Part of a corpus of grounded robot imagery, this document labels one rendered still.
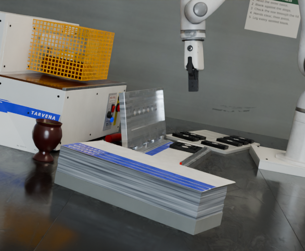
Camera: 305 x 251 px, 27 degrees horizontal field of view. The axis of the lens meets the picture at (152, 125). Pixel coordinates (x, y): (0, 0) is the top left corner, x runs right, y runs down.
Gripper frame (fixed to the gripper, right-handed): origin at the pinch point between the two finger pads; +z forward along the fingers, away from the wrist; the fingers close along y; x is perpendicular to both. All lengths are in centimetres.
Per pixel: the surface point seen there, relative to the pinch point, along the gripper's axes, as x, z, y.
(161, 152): 9.0, 21.7, -9.4
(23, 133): 41, 12, -43
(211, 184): -20, 20, -71
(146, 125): 15.4, 13.2, -4.6
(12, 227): 12, 24, -104
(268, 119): -2, 30, 221
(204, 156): -2.9, 24.7, 3.6
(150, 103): 15.9, 6.1, 1.8
